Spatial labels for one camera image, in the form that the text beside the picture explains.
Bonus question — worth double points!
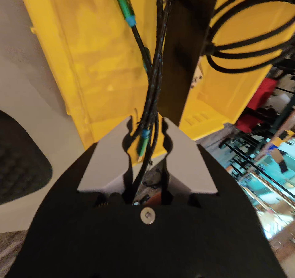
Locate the black cable with green plugs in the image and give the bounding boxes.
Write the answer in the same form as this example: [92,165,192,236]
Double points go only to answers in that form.
[114,0,173,206]

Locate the black mesh object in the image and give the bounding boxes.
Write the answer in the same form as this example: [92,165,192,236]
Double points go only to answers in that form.
[0,111,53,206]

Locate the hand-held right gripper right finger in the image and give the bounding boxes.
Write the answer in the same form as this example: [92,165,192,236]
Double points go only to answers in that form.
[161,117,218,205]

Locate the yellow plastic bin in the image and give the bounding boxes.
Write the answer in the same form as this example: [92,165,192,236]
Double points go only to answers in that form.
[16,0,295,158]

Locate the black braided hdmi cable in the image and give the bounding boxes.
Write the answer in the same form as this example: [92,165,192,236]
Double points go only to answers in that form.
[201,0,295,74]

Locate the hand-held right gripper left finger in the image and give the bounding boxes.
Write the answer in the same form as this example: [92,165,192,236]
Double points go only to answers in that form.
[77,115,134,205]

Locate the black tripod legs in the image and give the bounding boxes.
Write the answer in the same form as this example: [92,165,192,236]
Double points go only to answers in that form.
[219,135,295,199]

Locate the red fabric bag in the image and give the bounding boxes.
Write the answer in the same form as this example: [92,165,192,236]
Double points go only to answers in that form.
[248,78,279,110]
[236,114,263,133]

